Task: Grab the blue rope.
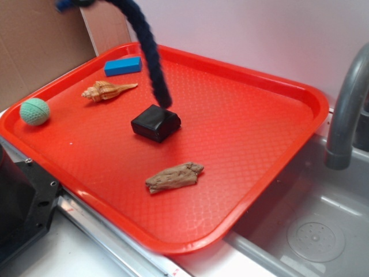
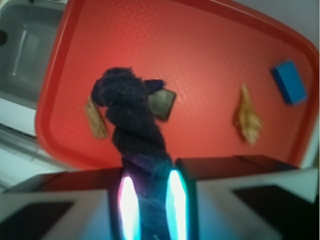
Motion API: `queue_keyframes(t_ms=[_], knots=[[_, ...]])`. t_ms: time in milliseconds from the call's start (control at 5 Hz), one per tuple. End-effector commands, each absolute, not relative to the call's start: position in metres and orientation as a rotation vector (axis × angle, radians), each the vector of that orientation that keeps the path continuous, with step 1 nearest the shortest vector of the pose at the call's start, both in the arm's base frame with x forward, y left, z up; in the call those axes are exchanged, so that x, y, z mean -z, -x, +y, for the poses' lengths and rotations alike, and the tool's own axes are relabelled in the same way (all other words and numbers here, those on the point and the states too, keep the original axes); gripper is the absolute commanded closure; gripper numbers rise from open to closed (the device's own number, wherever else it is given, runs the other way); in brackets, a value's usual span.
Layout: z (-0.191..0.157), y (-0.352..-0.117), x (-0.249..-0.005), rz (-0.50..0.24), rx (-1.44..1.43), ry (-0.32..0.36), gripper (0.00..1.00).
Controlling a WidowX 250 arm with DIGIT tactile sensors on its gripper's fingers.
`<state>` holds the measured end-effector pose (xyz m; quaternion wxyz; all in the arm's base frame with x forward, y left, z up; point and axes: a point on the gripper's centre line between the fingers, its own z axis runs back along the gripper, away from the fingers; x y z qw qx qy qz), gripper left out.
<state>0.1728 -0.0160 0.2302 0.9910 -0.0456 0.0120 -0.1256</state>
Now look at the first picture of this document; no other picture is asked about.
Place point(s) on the black square leather pouch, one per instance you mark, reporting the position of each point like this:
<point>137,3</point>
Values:
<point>156,123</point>

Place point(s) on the brown piece of wood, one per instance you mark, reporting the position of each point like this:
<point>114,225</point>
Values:
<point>176,177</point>

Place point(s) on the red plastic tray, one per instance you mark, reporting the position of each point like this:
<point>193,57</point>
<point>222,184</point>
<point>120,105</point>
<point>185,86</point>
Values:
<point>243,126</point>

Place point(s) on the brown spiral seashell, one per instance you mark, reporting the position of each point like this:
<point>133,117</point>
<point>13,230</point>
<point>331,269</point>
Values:
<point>103,90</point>

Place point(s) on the blue rectangular block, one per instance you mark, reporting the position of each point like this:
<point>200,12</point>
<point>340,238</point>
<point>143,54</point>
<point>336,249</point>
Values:
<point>123,66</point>

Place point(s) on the green rubber ball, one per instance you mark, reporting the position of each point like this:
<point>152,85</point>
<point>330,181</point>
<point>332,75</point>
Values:
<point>34,111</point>

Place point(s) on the grey toy sink basin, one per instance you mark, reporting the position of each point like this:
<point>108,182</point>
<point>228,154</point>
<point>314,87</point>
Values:
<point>311,220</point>

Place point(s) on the grey toy faucet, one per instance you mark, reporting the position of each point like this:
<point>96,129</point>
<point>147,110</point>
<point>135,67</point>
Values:
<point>349,125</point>

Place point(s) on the brown cardboard panel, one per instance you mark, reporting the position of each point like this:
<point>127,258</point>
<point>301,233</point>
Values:
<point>40,44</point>

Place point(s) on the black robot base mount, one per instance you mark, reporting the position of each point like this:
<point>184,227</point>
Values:
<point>29,195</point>

